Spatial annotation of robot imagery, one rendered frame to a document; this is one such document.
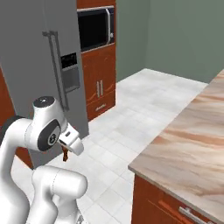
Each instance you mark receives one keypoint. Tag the brown chicken drumstick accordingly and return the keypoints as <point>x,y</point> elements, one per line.
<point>66,155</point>

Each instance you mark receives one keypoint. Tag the red-brown cabinet beside fridge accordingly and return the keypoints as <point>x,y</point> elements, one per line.
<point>5,105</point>

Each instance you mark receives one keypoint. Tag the red-brown counter cabinet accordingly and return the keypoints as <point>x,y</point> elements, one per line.
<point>145,204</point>

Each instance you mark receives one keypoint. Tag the red-brown tall cupboard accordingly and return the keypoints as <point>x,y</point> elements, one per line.
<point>99,73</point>

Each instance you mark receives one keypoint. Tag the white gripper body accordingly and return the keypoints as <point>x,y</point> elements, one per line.
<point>75,145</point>

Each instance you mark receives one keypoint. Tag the grey fridge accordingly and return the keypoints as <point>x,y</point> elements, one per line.
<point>26,58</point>

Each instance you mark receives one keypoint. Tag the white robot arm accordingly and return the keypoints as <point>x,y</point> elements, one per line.
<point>43,186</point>

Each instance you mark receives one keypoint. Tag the black microwave oven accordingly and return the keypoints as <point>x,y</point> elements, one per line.
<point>93,29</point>

